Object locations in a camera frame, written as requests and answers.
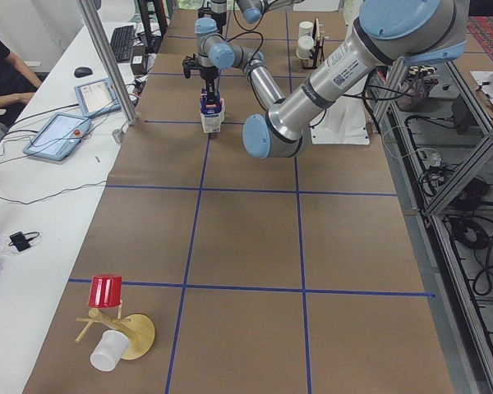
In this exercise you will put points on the small metal cylinder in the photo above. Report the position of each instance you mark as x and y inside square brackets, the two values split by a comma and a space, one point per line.
[118, 136]

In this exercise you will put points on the black keyboard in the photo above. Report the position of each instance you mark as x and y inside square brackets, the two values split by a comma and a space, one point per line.
[121, 42]

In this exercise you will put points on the blue white milk carton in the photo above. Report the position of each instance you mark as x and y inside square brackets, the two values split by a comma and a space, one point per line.
[212, 112]

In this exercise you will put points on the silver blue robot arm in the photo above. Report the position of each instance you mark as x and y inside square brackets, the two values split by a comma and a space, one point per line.
[419, 32]

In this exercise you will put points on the small black adapter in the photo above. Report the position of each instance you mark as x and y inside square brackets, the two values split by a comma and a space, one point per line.
[21, 241]

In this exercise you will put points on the near teach pendant tablet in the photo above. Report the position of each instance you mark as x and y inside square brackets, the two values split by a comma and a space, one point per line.
[58, 138]

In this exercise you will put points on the far teach pendant tablet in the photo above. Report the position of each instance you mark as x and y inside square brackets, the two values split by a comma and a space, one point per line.
[96, 98]

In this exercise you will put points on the black computer mouse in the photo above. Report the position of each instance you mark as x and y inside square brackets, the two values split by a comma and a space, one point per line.
[82, 71]

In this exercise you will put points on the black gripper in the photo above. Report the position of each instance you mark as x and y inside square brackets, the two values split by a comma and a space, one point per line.
[209, 74]

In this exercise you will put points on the black wire cup rack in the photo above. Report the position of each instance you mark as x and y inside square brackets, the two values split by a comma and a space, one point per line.
[318, 54]

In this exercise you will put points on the white cup on rack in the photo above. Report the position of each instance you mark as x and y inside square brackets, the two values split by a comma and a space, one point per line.
[305, 47]
[305, 28]

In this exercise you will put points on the seated person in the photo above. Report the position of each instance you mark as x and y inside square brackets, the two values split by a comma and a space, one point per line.
[18, 84]

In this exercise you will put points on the teach pendant tablet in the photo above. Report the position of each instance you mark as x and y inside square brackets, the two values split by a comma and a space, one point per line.
[96, 98]
[58, 138]

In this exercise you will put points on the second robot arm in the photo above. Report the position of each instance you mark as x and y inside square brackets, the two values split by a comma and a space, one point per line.
[252, 11]

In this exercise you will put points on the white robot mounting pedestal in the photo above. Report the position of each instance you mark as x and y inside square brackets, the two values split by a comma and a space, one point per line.
[342, 123]

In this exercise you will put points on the red cup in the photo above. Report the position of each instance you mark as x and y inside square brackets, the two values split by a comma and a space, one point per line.
[105, 291]

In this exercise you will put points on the wooden cup tree stand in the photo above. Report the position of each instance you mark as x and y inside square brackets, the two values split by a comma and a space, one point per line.
[138, 328]

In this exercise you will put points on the aluminium frame post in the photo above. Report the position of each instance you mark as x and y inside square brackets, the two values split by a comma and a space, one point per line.
[100, 41]

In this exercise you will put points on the white cup on wooden stand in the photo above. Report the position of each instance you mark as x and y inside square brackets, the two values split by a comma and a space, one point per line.
[109, 350]

